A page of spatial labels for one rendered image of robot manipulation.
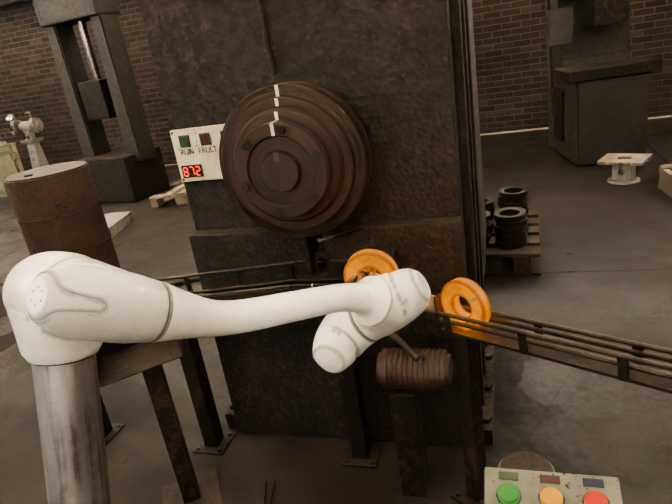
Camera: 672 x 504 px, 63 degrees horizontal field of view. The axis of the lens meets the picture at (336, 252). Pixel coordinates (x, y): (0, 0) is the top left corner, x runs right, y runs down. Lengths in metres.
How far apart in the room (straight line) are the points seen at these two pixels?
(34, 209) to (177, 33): 2.66
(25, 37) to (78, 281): 9.71
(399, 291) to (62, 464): 0.67
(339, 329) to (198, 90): 1.05
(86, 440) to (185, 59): 1.27
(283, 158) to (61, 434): 0.91
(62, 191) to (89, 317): 3.51
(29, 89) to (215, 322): 9.78
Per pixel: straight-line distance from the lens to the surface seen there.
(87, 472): 1.10
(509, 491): 1.17
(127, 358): 1.92
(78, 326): 0.85
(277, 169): 1.60
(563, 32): 5.59
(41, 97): 10.50
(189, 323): 0.93
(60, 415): 1.05
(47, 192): 4.33
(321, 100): 1.62
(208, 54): 1.91
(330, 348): 1.16
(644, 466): 2.19
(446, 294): 1.60
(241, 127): 1.70
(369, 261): 1.49
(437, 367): 1.68
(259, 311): 1.00
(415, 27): 1.70
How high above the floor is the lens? 1.44
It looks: 21 degrees down
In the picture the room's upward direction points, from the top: 9 degrees counter-clockwise
